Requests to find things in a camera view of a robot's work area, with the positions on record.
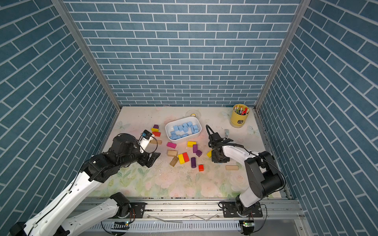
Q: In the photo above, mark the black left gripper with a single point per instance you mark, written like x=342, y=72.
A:
x=144, y=161

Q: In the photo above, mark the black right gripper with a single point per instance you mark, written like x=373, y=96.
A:
x=214, y=160

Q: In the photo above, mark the light blue block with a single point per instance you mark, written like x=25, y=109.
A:
x=194, y=129

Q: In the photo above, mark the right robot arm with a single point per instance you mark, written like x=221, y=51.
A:
x=263, y=174

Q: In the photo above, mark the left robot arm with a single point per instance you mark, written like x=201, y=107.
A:
x=54, y=219

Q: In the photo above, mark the yellow block right cluster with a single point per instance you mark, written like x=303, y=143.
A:
x=209, y=153

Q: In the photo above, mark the natural wood plank block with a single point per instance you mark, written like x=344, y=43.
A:
x=159, y=142

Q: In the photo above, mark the light wood square block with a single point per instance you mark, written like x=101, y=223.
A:
x=172, y=153

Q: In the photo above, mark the light wood block right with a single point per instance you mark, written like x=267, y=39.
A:
x=232, y=167

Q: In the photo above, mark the dark wood block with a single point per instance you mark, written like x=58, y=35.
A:
x=174, y=161

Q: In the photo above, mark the red rectangular block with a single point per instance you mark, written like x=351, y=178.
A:
x=156, y=134

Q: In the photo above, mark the magenta rectangular block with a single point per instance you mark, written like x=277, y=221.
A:
x=171, y=145

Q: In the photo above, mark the small grey clip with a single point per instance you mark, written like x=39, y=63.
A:
x=226, y=132

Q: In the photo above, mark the purple cylinder block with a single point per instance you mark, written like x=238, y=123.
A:
x=193, y=162

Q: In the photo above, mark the yellow block near tub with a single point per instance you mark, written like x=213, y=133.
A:
x=190, y=144

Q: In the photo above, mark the white plastic tub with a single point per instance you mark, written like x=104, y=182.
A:
x=180, y=131

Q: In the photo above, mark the yellow pen cup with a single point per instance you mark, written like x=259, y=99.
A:
x=239, y=115

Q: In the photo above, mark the white tape roll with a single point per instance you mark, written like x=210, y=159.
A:
x=193, y=113

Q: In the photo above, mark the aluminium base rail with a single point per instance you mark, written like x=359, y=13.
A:
x=200, y=217

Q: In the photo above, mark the aluminium corner post left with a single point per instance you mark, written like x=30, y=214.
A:
x=79, y=39

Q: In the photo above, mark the aluminium corner post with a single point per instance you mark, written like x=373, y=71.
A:
x=283, y=49
x=79, y=39

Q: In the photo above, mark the aluminium corner post right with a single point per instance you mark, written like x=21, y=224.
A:
x=283, y=49

